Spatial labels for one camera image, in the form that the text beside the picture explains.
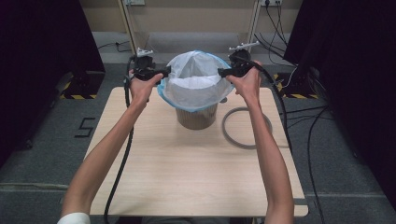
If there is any person's right hand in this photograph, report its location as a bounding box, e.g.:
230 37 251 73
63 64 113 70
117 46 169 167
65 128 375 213
225 60 263 105

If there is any short black floor cable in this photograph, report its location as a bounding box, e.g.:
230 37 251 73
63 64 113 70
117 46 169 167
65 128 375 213
97 40 133 53

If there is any person's left hand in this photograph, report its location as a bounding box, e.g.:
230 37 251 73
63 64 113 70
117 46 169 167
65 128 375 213
128 68 164 105

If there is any grey bin rim ring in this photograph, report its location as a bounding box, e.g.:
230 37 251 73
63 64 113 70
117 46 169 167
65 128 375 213
221 106 274 149

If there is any left hand-held gripper black cable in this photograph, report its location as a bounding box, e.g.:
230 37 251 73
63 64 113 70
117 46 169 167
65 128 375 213
103 55 138 224

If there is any hand-held gripper black cable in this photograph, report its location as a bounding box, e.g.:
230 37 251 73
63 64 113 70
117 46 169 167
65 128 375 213
103 55 138 224
246 57 293 155

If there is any black curtain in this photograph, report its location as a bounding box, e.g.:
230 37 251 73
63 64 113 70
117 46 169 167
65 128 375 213
0 0 106 166
283 0 396 203

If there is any grey ribbed trash bin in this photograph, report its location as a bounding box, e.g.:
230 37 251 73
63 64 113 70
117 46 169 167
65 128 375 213
175 104 219 131

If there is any beige wooden desk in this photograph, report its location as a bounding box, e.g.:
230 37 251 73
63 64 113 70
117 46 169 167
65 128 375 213
78 0 304 62

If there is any person's white sleeve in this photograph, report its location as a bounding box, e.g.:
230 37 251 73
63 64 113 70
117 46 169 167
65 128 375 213
56 212 92 224

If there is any right hand-held gripper black cable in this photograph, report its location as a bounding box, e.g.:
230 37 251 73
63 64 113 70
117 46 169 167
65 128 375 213
246 57 293 155

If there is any black socket cable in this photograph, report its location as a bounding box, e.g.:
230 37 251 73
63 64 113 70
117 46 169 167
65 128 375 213
264 3 289 46
253 32 297 68

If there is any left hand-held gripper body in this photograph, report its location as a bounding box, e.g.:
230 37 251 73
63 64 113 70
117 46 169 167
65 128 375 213
130 47 163 82

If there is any white blue-edged plastic trash bag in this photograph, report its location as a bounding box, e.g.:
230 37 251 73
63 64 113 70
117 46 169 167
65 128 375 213
157 49 235 113

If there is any long black floor cable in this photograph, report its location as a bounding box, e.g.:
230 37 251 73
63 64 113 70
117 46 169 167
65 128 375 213
306 105 330 224

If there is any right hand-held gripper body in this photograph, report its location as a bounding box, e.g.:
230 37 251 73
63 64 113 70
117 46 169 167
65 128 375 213
228 41 261 78

